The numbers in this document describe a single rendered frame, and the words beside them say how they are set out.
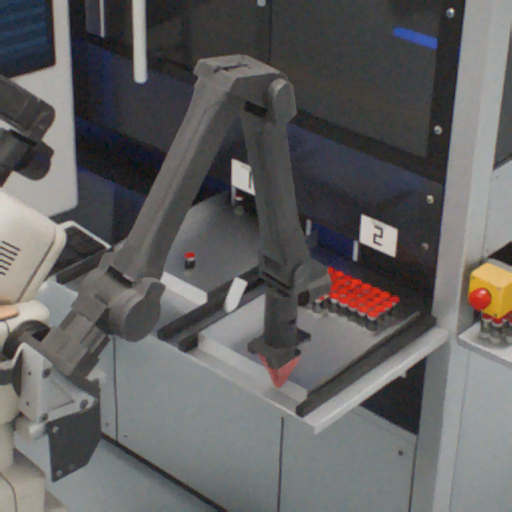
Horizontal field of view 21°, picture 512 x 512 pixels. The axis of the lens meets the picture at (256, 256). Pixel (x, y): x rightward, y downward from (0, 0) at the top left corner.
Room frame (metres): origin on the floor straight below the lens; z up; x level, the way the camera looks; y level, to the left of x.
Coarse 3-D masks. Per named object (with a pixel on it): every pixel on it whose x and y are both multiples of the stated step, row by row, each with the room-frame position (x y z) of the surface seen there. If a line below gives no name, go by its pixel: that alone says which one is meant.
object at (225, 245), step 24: (192, 216) 2.54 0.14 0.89; (216, 216) 2.57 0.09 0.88; (240, 216) 2.57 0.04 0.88; (192, 240) 2.46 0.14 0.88; (216, 240) 2.46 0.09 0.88; (240, 240) 2.47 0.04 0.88; (312, 240) 2.45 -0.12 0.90; (168, 264) 2.36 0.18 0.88; (216, 264) 2.37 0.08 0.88; (240, 264) 2.37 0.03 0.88; (168, 288) 2.27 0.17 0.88; (192, 288) 2.23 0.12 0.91; (216, 288) 2.23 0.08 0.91
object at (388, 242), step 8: (368, 224) 2.28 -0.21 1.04; (376, 224) 2.27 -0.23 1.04; (360, 232) 2.29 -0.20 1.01; (368, 232) 2.28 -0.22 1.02; (376, 232) 2.27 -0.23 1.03; (384, 232) 2.25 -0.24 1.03; (392, 232) 2.24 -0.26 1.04; (360, 240) 2.29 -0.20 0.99; (368, 240) 2.28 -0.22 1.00; (376, 240) 2.26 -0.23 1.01; (384, 240) 2.25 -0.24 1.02; (392, 240) 2.24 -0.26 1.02; (376, 248) 2.26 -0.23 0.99; (384, 248) 2.25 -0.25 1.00; (392, 248) 2.24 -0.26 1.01
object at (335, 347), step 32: (224, 320) 2.12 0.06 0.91; (256, 320) 2.16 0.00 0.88; (320, 320) 2.17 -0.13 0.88; (416, 320) 2.15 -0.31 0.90; (224, 352) 2.03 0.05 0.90; (256, 352) 2.06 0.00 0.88; (320, 352) 2.06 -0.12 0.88; (352, 352) 2.07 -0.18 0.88; (288, 384) 1.93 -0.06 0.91; (320, 384) 1.93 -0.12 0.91
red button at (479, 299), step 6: (480, 288) 2.09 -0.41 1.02; (474, 294) 2.08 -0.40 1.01; (480, 294) 2.07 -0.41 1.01; (486, 294) 2.08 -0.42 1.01; (468, 300) 2.09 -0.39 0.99; (474, 300) 2.08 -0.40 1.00; (480, 300) 2.07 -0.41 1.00; (486, 300) 2.07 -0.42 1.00; (474, 306) 2.07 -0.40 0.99; (480, 306) 2.07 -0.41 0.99; (486, 306) 2.07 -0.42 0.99
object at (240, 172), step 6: (234, 162) 2.51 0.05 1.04; (240, 162) 2.50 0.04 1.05; (234, 168) 2.51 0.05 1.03; (240, 168) 2.50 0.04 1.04; (246, 168) 2.49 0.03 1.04; (234, 174) 2.51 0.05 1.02; (240, 174) 2.50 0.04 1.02; (246, 174) 2.49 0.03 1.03; (234, 180) 2.51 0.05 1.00; (240, 180) 2.50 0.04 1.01; (246, 180) 2.49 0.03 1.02; (252, 180) 2.48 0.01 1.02; (240, 186) 2.50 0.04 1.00; (246, 186) 2.49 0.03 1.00; (252, 186) 2.47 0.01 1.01; (252, 192) 2.47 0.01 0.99
